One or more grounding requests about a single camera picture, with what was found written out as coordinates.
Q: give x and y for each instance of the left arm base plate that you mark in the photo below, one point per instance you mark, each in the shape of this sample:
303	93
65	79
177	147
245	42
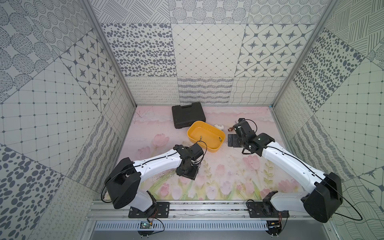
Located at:
159	210

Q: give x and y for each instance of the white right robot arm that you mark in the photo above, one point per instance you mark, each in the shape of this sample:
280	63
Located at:
321	193

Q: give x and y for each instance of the small green circuit board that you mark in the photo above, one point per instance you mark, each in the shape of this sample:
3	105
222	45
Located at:
145	225

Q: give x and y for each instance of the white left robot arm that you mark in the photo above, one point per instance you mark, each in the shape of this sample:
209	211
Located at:
122	186

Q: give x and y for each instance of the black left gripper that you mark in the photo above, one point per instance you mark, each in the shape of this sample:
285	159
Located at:
186	170

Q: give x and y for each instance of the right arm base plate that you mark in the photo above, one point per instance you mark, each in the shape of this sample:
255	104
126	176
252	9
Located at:
264	210

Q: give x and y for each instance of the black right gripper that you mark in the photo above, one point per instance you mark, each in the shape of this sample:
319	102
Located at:
233	138

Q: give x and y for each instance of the yellow plastic storage box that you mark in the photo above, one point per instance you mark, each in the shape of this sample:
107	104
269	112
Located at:
206	136

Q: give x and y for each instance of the aluminium mounting rail frame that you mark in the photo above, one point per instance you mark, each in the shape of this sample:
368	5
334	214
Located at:
192	216

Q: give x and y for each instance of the white pipe tee fitting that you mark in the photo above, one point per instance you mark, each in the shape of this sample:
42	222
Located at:
220	127

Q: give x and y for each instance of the black plastic tool case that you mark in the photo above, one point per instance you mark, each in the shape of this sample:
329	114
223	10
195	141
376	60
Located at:
185	116

